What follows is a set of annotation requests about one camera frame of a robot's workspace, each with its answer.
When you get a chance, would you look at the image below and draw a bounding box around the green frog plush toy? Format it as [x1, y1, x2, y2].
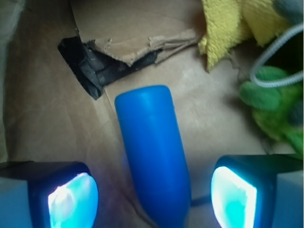
[239, 81, 304, 160]

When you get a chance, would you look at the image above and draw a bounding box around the yellow microfibre cloth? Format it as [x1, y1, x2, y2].
[198, 0, 289, 72]

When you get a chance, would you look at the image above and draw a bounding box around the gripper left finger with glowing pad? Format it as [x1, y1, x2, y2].
[0, 161, 98, 228]

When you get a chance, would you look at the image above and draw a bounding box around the blue plastic bottle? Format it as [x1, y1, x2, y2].
[114, 85, 191, 228]

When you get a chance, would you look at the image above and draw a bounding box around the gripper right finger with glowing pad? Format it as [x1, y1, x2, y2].
[210, 154, 304, 228]

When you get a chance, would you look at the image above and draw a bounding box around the crumpled brown paper bag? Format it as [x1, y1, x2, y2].
[0, 0, 295, 228]

